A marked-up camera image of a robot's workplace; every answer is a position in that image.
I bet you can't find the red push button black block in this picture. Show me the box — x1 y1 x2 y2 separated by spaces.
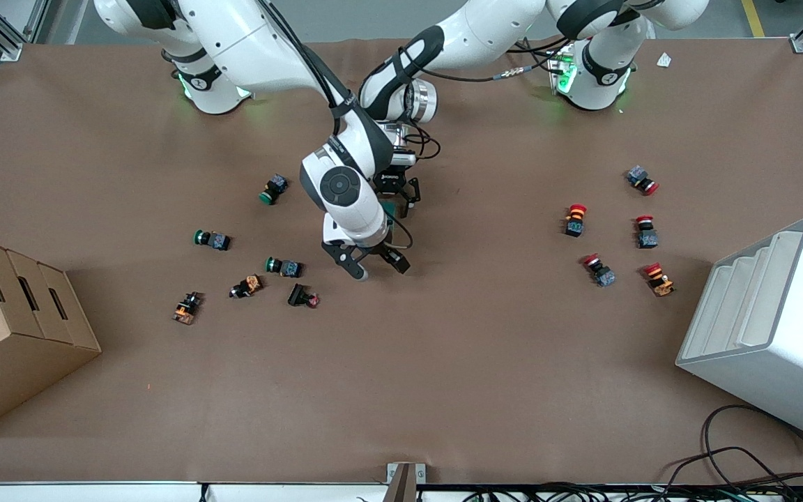
287 283 321 310

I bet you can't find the black push button orange block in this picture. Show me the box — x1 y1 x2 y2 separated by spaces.
229 275 264 300
172 291 204 326

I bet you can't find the brown paper table cover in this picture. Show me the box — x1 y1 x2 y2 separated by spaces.
0 36 803 484

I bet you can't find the red push button grey block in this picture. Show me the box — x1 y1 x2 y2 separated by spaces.
635 215 659 250
581 253 617 289
626 165 660 197

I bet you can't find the red mushroom button orange block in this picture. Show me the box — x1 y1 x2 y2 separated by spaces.
643 263 677 298

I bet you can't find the brown cardboard box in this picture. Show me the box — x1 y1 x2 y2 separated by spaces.
0 233 102 439

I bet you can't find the white compartment organizer box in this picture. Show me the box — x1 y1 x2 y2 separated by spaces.
675 215 803 449

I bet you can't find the green push button switch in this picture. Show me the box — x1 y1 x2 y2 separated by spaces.
265 257 303 279
193 229 232 252
259 174 289 206

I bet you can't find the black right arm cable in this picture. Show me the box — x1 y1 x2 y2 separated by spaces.
255 0 359 135

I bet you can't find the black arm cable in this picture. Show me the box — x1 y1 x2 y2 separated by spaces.
255 0 359 135
401 42 561 162

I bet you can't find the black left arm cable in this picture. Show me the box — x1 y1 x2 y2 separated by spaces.
401 42 561 162

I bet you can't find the black base cable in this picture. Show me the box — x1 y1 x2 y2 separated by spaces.
510 36 573 56

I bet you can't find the grey metal bracket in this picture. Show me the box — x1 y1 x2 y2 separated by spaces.
385 462 427 502

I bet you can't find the black cable bundle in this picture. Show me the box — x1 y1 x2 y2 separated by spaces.
461 481 803 502

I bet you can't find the white table edge rail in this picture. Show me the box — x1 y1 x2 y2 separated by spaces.
0 481 388 502

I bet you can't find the black looped floor cable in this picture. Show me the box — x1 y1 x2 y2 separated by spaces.
665 404 803 490

